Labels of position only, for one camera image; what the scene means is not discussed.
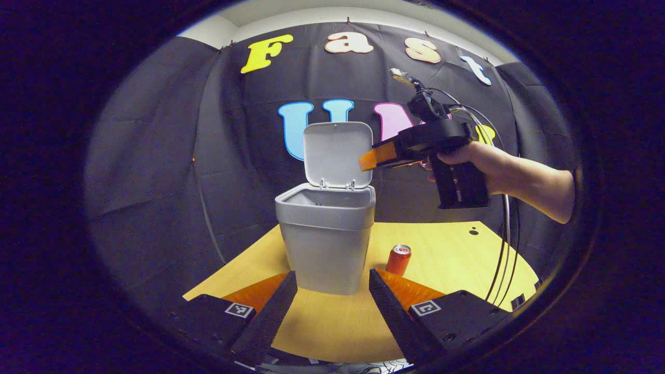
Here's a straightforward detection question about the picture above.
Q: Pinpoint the white desktop garbage bin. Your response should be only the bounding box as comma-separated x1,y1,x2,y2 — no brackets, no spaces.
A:
275,122,376,296

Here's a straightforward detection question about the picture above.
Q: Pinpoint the wooden desktop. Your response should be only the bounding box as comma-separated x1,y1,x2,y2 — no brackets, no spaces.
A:
183,221,541,364

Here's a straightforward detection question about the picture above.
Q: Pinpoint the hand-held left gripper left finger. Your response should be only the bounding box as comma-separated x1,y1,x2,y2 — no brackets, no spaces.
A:
170,271,298,366

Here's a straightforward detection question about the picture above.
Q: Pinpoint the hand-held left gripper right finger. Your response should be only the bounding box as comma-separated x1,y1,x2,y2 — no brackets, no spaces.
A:
368,268,513,365

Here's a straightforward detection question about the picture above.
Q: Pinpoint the red pop can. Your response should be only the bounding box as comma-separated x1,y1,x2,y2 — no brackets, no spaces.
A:
385,244,412,277

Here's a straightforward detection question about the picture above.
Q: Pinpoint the gripper cable bundle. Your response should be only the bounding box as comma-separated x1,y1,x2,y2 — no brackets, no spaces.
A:
431,87,521,307

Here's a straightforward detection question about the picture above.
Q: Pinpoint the black backdrop cloth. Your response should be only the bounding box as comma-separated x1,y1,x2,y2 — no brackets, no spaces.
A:
86,22,580,317

